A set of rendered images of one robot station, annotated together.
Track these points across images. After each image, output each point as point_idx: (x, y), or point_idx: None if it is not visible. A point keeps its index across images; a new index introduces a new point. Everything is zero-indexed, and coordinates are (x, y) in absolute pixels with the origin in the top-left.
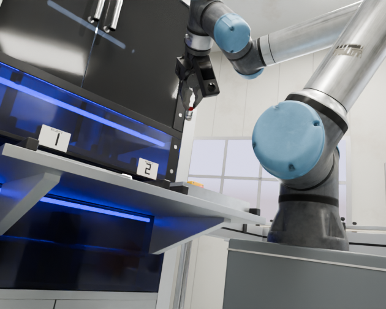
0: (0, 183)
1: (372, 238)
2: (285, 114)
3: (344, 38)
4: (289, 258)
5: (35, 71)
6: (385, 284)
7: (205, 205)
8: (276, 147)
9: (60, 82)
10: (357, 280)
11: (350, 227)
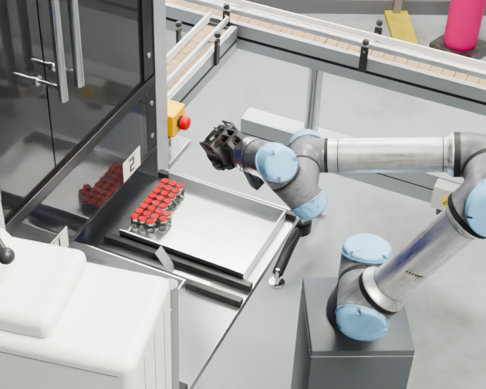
0: None
1: (401, 73)
2: (365, 319)
3: (413, 268)
4: (353, 356)
5: (22, 214)
6: (407, 361)
7: (262, 275)
8: (356, 333)
9: (42, 193)
10: (393, 361)
11: (373, 49)
